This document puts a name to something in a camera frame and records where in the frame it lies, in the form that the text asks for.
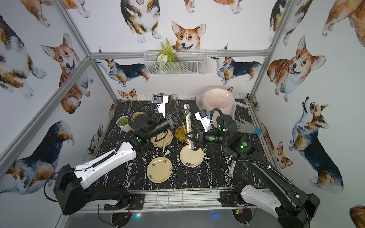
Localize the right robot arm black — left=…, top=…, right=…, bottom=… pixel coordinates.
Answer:
left=185, top=108, right=320, bottom=228

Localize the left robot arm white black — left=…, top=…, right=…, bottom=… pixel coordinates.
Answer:
left=53, top=103, right=190, bottom=216

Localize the yellow patterned dark-rimmed plate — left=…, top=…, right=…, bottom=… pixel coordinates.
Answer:
left=174, top=125, right=187, bottom=143

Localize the cream plate chipped right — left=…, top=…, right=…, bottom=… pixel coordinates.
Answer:
left=180, top=145, right=204, bottom=168

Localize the cream plate upper left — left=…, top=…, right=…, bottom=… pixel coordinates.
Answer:
left=151, top=130, right=173, bottom=148

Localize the cream plate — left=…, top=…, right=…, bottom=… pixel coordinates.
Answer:
left=151, top=130, right=173, bottom=148
left=147, top=157, right=173, bottom=183

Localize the grey glove blue cuff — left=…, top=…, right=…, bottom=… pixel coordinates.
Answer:
left=235, top=119, right=261, bottom=135

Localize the white bin with plastic bag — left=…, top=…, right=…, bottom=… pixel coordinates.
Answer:
left=196, top=87, right=236, bottom=118

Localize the tan pot green plant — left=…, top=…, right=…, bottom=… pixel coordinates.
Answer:
left=131, top=112, right=146, bottom=122

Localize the clear wrapper scrap by bin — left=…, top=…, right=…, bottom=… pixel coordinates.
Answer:
left=234, top=101, right=248, bottom=109

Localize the cream plate front left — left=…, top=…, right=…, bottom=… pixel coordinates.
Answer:
left=147, top=157, right=173, bottom=183

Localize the green fern white flower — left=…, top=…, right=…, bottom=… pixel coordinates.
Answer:
left=157, top=39, right=177, bottom=70

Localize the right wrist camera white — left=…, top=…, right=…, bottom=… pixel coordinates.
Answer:
left=194, top=109, right=213, bottom=133

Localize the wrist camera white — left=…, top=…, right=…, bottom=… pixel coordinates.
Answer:
left=153, top=95, right=168, bottom=117
left=194, top=109, right=213, bottom=133

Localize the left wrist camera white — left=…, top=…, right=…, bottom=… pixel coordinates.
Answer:
left=153, top=95, right=168, bottom=117

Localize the white wire wall basket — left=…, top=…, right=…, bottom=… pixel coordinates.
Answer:
left=144, top=50, right=208, bottom=76

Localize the aluminium front rail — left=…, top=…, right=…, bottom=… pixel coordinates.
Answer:
left=74, top=186, right=303, bottom=213

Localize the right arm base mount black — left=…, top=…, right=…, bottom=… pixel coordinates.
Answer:
left=217, top=191, right=257, bottom=208

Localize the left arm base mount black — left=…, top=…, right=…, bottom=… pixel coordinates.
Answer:
left=104, top=193, right=145, bottom=211

